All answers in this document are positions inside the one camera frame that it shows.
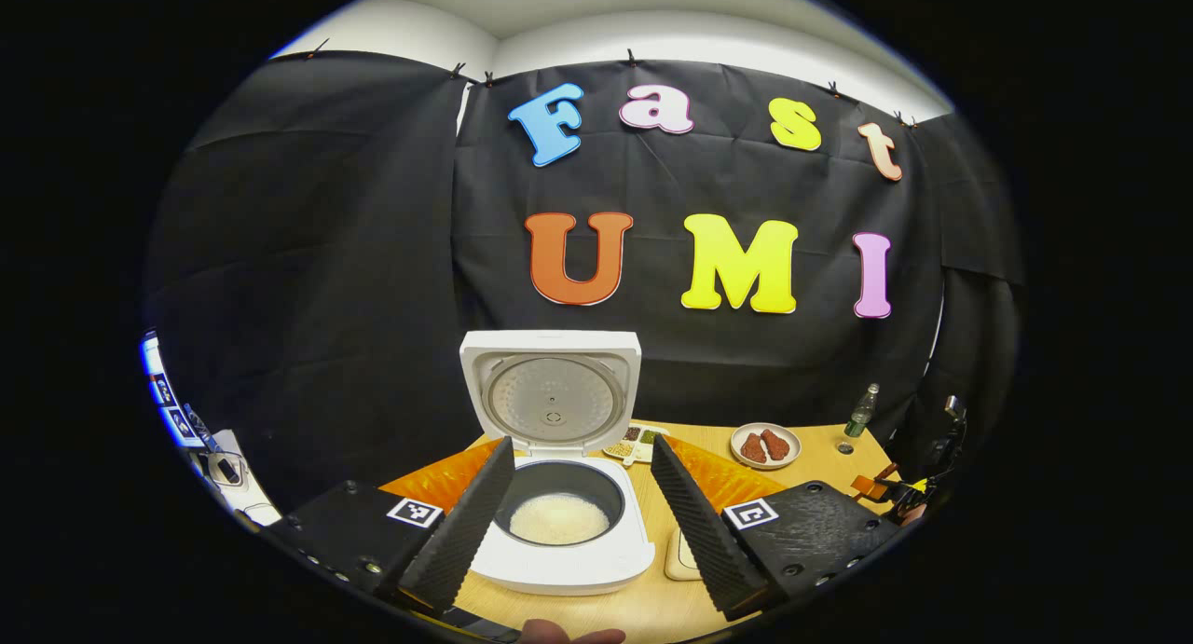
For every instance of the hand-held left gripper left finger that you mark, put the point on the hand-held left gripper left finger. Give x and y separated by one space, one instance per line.
475 523

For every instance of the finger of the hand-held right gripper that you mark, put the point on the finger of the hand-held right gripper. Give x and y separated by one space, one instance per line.
874 487

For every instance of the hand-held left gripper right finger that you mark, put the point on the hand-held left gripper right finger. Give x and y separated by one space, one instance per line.
699 523

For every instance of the white rice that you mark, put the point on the white rice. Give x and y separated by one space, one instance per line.
559 521
688 551

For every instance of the white rice cooker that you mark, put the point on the white rice cooker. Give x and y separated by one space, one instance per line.
559 569

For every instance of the clear plastic container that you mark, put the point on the clear plastic container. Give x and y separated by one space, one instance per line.
669 562

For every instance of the clear plastic bottle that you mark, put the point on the clear plastic bottle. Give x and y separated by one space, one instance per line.
862 418

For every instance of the brown meat piece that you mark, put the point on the brown meat piece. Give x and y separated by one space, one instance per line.
753 448
775 444

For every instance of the white plate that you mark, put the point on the white plate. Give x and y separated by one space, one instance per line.
781 463

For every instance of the white divided bean tray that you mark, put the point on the white divided bean tray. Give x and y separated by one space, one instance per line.
626 455

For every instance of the black phone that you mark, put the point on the black phone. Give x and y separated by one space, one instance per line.
226 469

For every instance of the white side desk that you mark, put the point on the white side desk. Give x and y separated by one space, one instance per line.
233 439

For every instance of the black backdrop cloth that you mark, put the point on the black backdrop cloth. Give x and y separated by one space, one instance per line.
326 253

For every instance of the computer monitor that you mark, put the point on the computer monitor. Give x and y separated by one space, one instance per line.
163 392

